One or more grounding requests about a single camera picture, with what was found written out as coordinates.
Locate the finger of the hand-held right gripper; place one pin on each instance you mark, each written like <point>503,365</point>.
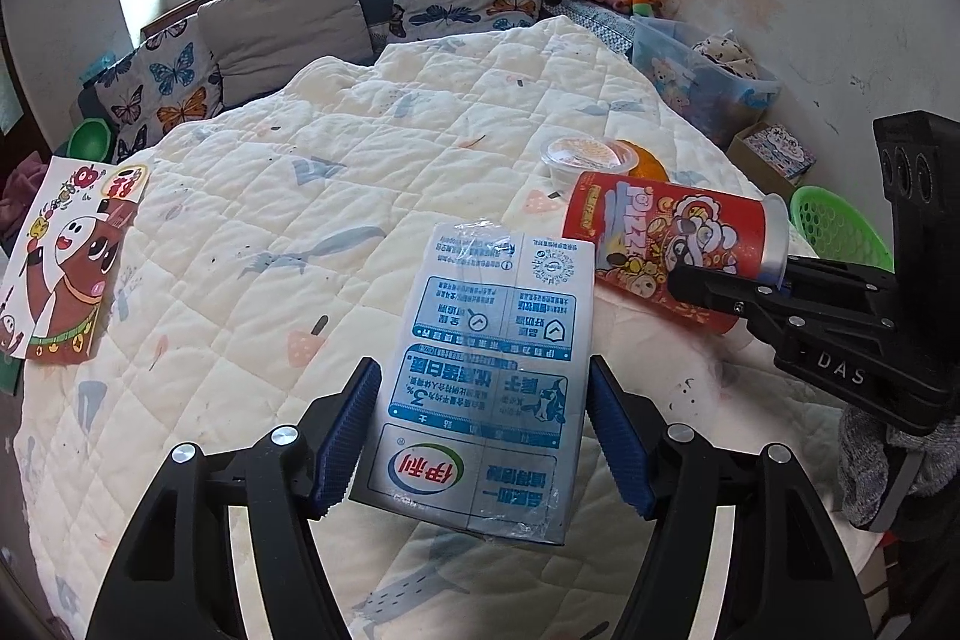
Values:
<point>712,291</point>
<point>840,276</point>

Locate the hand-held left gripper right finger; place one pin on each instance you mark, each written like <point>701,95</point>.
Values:
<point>619,437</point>

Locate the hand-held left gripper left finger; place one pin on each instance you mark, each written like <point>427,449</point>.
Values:
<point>349,437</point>

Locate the green plastic mesh basket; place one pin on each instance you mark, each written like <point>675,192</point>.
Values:
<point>832,227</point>

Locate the red printed snack canister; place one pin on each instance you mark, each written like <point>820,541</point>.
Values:
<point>660,227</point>

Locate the blue white milk carton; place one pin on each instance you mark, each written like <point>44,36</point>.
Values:
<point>480,340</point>

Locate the person's right hand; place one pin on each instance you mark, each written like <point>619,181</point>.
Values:
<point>877,467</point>

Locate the cardboard box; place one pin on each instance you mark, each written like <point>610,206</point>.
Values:
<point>750,160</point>

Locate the cartoon cover book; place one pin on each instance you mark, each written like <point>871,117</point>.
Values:
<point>784,149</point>

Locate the orange rounded item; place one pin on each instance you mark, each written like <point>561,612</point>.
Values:
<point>649,164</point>

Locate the clear plastic jelly cup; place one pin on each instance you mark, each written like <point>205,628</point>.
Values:
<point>585,156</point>

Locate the clear plastic storage box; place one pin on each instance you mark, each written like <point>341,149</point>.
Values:
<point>675,78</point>

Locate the spotted cloth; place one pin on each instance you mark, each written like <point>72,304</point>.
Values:
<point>724,51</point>

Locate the white quilted blanket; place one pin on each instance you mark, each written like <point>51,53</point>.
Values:
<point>300,160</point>

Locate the grey patterned folded blanket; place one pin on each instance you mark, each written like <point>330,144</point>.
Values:
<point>600,25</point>

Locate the red cartoon bag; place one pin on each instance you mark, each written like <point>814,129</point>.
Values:
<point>67,250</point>

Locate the green plastic bowl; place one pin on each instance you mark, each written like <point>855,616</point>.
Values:
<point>90,139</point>

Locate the small butterfly print pillow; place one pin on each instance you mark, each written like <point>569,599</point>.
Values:
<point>165,85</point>

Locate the purple cloth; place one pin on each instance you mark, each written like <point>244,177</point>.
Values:
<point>19,190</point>

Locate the grey pillow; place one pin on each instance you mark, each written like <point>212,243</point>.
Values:
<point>285,18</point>

